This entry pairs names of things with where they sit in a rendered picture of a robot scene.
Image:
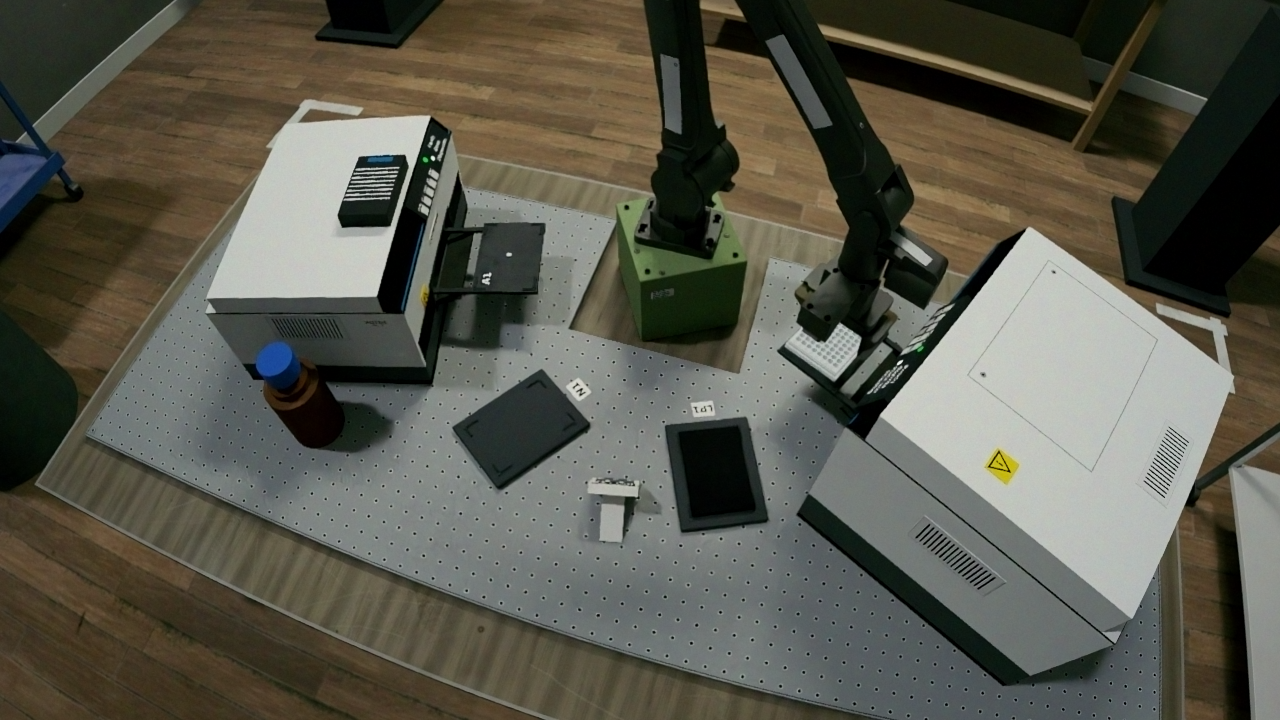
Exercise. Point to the brown bottle with blue cap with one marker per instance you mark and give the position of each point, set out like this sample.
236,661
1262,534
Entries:
299,396

